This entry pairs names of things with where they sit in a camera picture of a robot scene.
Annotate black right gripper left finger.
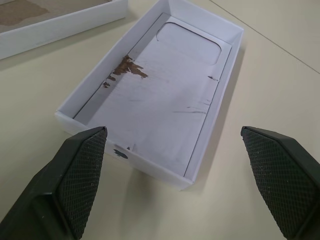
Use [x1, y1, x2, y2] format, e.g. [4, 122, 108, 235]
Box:
[0, 126, 109, 240]

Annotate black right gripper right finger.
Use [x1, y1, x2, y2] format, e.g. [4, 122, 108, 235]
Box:
[240, 125, 320, 240]

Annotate white phone box base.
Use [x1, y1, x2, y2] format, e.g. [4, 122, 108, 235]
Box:
[54, 0, 245, 192]

